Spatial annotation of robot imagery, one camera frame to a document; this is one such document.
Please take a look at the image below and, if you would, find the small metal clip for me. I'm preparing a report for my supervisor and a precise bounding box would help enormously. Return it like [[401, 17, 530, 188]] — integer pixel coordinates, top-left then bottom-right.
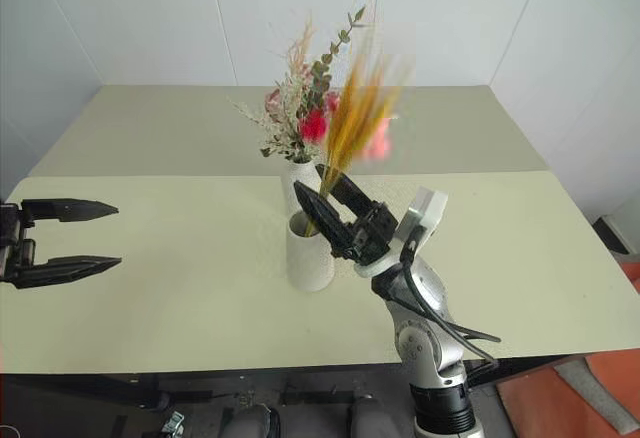
[[161, 409, 187, 437]]

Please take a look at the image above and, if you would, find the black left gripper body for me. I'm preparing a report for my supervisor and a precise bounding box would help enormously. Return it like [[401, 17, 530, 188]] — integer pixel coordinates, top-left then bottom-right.
[[0, 200, 39, 285]]

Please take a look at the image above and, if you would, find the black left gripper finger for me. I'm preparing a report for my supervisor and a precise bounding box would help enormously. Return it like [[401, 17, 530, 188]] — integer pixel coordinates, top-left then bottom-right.
[[11, 255, 123, 291], [21, 198, 120, 224]]

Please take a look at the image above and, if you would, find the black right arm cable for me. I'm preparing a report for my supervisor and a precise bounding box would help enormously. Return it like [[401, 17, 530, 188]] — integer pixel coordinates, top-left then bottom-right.
[[399, 236, 503, 385]]

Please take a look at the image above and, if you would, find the yellow dried grass bouquet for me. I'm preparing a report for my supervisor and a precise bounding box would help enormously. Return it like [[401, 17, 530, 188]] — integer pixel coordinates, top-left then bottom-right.
[[303, 0, 417, 237]]

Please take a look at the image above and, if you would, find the grey strip on floor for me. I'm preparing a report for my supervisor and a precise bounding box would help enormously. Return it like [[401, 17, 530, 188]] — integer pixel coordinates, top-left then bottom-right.
[[551, 357, 640, 435]]

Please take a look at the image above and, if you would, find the dark grey rounded shape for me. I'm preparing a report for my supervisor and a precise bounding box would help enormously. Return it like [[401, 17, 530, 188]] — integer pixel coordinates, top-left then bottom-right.
[[225, 402, 282, 438], [348, 394, 397, 438]]

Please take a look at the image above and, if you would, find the black box on floor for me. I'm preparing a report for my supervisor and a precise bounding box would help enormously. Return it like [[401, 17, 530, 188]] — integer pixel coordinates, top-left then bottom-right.
[[591, 214, 637, 255]]

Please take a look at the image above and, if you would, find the pink red flower bouquet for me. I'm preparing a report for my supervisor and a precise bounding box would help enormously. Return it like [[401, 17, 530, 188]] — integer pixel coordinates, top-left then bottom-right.
[[227, 5, 401, 165]]

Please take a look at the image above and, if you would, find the white speckled ceramic vase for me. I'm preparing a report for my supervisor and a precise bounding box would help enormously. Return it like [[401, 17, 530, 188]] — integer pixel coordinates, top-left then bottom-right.
[[279, 156, 327, 220], [285, 208, 336, 292]]

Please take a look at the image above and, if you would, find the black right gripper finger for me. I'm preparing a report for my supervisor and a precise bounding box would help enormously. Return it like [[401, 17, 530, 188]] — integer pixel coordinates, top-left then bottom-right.
[[315, 163, 385, 221], [292, 179, 355, 260]]

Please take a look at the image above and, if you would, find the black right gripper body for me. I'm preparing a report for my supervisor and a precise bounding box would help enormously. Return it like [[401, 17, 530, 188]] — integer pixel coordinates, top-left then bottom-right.
[[331, 201, 407, 267]]

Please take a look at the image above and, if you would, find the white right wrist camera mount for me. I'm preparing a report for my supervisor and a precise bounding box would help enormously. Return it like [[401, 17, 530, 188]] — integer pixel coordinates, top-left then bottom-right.
[[353, 186, 448, 278]]

